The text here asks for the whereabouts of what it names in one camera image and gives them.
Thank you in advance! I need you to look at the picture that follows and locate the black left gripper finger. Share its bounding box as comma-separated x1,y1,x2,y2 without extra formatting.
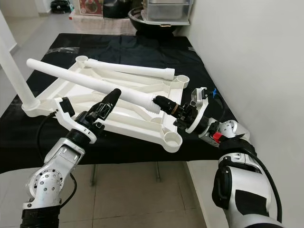
99,89,122,118

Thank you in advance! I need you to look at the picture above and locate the white plastic table leg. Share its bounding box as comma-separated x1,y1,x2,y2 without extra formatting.
0,37,42,111
85,58,176,81
26,58,162,114

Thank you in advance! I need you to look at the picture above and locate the white plastic table top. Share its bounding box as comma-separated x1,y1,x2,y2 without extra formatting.
21,56,190,153

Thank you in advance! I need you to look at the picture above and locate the grey metal table leg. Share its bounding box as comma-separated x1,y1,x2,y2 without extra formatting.
91,164,99,187
154,161,163,182

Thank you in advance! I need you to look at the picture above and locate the black tablecloth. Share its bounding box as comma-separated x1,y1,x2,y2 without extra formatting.
0,33,243,172

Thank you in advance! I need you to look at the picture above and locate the clear tape strip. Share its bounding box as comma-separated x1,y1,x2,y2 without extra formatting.
59,47,79,54

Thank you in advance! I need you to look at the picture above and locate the beige covered bench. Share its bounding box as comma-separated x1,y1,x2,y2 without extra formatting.
71,14,136,35

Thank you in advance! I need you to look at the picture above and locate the black wok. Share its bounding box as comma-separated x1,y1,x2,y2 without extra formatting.
128,7,190,36

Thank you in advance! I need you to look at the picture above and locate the black bag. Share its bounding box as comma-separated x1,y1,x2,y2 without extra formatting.
104,0,136,19

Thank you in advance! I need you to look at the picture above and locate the clear plastic storage box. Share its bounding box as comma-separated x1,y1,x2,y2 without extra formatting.
142,0,195,25

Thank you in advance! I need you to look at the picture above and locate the red printed carton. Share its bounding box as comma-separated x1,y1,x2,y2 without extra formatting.
77,0,105,16

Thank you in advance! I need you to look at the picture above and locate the black object on floor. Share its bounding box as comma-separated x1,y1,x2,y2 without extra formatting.
51,0,74,12

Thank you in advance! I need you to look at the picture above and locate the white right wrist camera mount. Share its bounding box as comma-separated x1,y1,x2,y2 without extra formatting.
188,87,210,135

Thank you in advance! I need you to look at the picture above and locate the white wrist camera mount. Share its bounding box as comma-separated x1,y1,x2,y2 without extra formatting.
54,96,96,144
188,87,210,135

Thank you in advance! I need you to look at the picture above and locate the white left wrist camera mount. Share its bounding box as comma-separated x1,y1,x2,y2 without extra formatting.
54,96,96,144

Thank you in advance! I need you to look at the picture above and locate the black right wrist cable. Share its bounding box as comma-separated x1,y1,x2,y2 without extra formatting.
211,87,228,119

